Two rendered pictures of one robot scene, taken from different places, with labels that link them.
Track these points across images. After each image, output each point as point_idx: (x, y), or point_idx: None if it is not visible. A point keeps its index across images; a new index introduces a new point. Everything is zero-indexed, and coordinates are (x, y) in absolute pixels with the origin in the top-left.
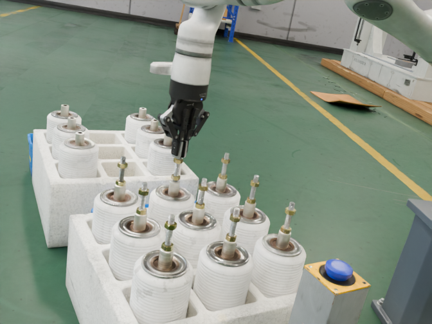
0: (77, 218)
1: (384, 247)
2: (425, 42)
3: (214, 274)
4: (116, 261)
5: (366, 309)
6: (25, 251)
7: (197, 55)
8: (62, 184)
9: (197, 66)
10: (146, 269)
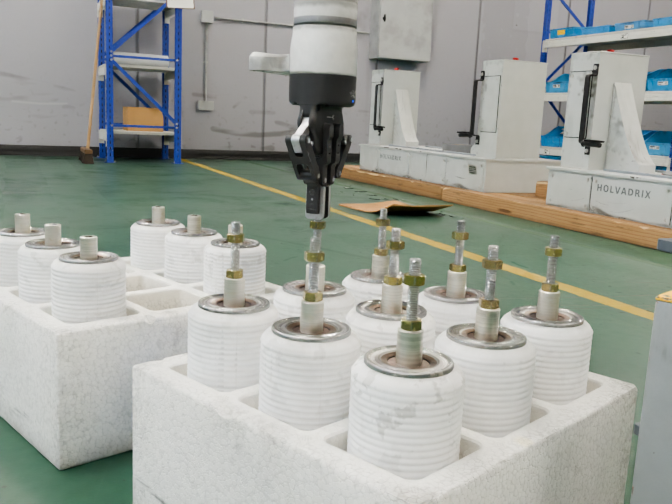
0: (150, 367)
1: (589, 361)
2: None
3: (487, 369)
4: (287, 401)
5: (632, 439)
6: (18, 485)
7: (340, 21)
8: (77, 331)
9: (343, 40)
10: (390, 369)
